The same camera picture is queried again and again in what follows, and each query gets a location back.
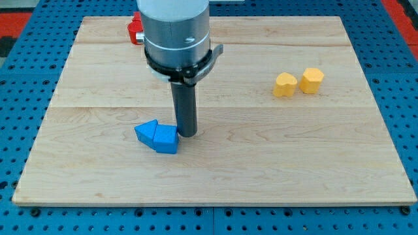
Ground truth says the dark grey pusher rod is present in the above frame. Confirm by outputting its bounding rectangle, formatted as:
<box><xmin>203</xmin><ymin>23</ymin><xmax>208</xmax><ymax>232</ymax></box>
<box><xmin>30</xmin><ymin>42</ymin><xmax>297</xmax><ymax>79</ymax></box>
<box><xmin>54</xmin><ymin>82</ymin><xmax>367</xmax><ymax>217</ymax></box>
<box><xmin>170</xmin><ymin>83</ymin><xmax>197</xmax><ymax>137</ymax></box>

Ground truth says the blue cube block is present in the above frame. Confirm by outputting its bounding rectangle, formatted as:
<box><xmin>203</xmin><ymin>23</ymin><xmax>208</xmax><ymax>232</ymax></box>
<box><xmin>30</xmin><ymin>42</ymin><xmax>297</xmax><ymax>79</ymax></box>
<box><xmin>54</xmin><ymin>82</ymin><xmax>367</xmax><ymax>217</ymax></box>
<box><xmin>153</xmin><ymin>125</ymin><xmax>179</xmax><ymax>154</ymax></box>

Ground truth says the blue triangle block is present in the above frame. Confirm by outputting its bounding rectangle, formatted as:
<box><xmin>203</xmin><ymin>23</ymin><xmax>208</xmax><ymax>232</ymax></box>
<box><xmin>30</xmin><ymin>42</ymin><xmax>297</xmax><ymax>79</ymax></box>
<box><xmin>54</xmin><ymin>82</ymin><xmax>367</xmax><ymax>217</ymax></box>
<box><xmin>134</xmin><ymin>119</ymin><xmax>158</xmax><ymax>149</ymax></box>

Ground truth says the grey cylindrical robot arm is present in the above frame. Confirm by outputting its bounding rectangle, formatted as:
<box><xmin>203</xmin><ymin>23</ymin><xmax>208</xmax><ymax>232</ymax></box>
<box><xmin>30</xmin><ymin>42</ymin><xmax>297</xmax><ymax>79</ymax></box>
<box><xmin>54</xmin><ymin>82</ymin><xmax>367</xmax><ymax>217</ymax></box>
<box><xmin>137</xmin><ymin>0</ymin><xmax>210</xmax><ymax>137</ymax></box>

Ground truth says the wooden board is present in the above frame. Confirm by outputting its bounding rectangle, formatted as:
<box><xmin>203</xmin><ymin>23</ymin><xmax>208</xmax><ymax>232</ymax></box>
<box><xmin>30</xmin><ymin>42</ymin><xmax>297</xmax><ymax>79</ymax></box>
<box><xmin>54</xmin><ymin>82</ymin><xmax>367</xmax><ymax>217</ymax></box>
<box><xmin>12</xmin><ymin>16</ymin><xmax>417</xmax><ymax>207</ymax></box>

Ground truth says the red block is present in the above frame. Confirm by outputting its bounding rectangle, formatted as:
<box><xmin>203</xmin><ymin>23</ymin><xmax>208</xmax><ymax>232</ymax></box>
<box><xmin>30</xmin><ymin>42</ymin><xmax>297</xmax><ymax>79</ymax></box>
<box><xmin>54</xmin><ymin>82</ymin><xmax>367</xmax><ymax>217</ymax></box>
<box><xmin>127</xmin><ymin>11</ymin><xmax>144</xmax><ymax>45</ymax></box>

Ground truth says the yellow heart block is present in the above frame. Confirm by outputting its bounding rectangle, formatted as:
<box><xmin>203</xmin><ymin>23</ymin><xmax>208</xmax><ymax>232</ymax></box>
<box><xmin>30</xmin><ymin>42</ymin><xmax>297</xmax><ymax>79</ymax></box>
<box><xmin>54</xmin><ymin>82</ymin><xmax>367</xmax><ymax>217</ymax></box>
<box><xmin>272</xmin><ymin>72</ymin><xmax>298</xmax><ymax>97</ymax></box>

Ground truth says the yellow hexagon block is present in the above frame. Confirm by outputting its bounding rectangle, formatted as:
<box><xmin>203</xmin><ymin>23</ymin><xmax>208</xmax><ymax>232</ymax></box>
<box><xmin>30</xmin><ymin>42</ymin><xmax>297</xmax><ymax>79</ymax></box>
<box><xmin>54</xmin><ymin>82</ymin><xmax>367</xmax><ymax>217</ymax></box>
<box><xmin>299</xmin><ymin>68</ymin><xmax>325</xmax><ymax>94</ymax></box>

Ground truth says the black clamp ring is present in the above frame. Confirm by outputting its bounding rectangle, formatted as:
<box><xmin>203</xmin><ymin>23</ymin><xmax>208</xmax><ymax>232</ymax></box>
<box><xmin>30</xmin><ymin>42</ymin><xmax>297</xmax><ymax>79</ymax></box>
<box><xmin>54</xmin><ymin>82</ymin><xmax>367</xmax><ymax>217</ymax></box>
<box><xmin>144</xmin><ymin>44</ymin><xmax>225</xmax><ymax>87</ymax></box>

